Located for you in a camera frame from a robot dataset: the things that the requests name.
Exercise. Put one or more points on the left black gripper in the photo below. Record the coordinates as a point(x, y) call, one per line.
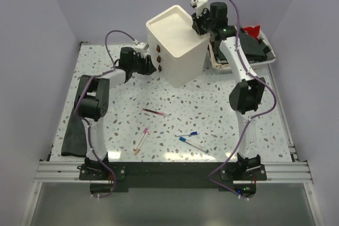
point(148, 68)

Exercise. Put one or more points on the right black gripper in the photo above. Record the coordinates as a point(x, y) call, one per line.
point(196, 20)

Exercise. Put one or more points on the cream drawer cabinet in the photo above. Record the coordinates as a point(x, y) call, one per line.
point(177, 51)

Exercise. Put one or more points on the dark red pen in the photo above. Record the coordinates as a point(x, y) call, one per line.
point(156, 112)

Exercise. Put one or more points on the short blue marker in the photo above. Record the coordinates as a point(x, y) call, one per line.
point(187, 134)

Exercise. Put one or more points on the long blue marker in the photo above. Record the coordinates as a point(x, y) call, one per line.
point(193, 144)

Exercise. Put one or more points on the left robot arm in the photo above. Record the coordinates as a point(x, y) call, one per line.
point(93, 95)

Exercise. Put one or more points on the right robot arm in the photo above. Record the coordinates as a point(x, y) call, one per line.
point(246, 96)

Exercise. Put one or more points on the red cloth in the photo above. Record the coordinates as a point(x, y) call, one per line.
point(253, 31)

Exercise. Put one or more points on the dark green folded cloth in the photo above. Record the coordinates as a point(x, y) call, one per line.
point(251, 48)

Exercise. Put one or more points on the white tray of cloths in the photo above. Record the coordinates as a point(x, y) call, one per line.
point(263, 42)

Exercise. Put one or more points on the black mat with blue trim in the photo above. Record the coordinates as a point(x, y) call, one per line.
point(74, 143)

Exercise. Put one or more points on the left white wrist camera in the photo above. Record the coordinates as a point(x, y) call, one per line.
point(141, 48)

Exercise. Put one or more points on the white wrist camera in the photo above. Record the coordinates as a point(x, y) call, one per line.
point(199, 6)
point(141, 48)

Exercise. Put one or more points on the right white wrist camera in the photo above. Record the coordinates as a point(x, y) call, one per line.
point(199, 6)

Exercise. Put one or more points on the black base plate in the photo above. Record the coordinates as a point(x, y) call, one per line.
point(123, 176)

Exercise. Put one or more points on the aluminium rail frame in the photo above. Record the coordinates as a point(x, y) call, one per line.
point(59, 197)

